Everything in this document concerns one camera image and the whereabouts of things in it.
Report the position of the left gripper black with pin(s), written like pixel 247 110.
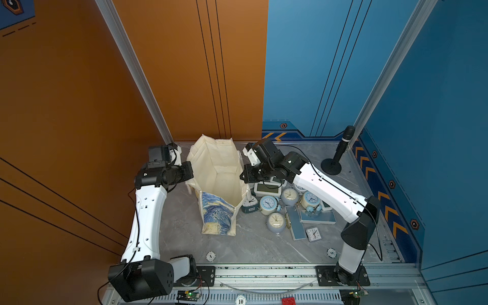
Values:
pixel 187 169

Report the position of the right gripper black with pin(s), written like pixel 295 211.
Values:
pixel 249 177

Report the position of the blue cream twin-bell clock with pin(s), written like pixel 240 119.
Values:
pixel 269 204

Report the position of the pale blue round clock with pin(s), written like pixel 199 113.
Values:
pixel 276 223

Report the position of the cream canvas bag starry print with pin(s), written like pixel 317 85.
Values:
pixel 217 165

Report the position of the grey blue rectangular mirror clock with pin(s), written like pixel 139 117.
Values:
pixel 295 224

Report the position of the small white square clock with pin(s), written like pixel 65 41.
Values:
pixel 313 234

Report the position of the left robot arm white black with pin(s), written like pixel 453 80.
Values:
pixel 142 274

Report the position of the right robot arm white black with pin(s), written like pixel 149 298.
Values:
pixel 360 213

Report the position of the large white digital clock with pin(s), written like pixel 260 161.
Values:
pixel 262 189

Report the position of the dark teal alarm clock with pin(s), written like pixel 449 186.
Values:
pixel 250 205

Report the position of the yellow blue twin-bell clock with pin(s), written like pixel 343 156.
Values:
pixel 311 203

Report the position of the black microphone on stand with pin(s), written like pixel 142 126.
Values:
pixel 332 166

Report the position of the white round marker left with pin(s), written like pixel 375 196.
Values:
pixel 211 256

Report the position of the white round marker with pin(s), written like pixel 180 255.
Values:
pixel 332 253
pixel 211 256

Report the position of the white round marker right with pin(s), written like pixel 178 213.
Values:
pixel 332 253

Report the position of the green circuit board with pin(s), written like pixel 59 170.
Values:
pixel 188 297

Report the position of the red block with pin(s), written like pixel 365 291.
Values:
pixel 289 301

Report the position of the white round number tag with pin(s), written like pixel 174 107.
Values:
pixel 240 300

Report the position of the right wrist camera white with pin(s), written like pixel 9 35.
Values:
pixel 250 154

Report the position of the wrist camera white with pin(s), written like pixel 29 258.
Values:
pixel 175 154
pixel 250 154

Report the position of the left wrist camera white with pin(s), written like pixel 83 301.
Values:
pixel 175 154

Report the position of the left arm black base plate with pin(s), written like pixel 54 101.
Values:
pixel 207 274

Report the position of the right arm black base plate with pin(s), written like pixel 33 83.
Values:
pixel 335 276

